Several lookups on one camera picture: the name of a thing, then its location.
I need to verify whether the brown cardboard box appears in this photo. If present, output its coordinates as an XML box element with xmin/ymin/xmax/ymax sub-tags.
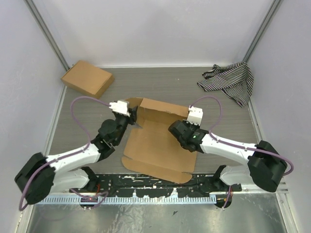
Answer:
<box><xmin>121</xmin><ymin>98</ymin><xmax>197</xmax><ymax>184</ymax></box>
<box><xmin>61</xmin><ymin>60</ymin><xmax>114</xmax><ymax>99</ymax></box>

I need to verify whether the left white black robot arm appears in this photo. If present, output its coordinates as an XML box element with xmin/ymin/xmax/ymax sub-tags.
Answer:
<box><xmin>15</xmin><ymin>107</ymin><xmax>138</xmax><ymax>205</ymax></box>

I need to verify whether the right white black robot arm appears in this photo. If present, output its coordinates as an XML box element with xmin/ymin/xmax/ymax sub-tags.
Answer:
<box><xmin>168</xmin><ymin>120</ymin><xmax>289</xmax><ymax>192</ymax></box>

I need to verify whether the folded brown cardboard box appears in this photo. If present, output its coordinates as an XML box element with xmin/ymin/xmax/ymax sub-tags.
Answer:
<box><xmin>61</xmin><ymin>60</ymin><xmax>114</xmax><ymax>99</ymax></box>

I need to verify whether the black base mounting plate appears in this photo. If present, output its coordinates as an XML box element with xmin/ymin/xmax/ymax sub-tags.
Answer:
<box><xmin>75</xmin><ymin>173</ymin><xmax>229</xmax><ymax>198</ymax></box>

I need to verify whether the striped black white cloth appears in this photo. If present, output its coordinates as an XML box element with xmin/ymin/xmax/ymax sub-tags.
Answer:
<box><xmin>197</xmin><ymin>62</ymin><xmax>254</xmax><ymax>108</ymax></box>

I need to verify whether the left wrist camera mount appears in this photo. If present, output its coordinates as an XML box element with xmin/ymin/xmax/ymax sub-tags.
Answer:
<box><xmin>109</xmin><ymin>100</ymin><xmax>130</xmax><ymax>117</ymax></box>

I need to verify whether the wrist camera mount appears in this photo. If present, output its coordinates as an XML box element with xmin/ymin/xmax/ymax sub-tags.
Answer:
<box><xmin>187</xmin><ymin>106</ymin><xmax>203</xmax><ymax>126</ymax></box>
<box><xmin>109</xmin><ymin>100</ymin><xmax>130</xmax><ymax>117</ymax></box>

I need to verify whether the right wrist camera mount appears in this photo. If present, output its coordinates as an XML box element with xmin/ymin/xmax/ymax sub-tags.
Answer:
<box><xmin>187</xmin><ymin>106</ymin><xmax>203</xmax><ymax>126</ymax></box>

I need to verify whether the aluminium rail front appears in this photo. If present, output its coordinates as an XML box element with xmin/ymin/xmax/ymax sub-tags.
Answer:
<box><xmin>24</xmin><ymin>173</ymin><xmax>289</xmax><ymax>195</ymax></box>

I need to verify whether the slotted grey cable duct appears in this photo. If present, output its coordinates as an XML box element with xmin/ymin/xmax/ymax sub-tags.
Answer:
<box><xmin>38</xmin><ymin>195</ymin><xmax>217</xmax><ymax>205</ymax></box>

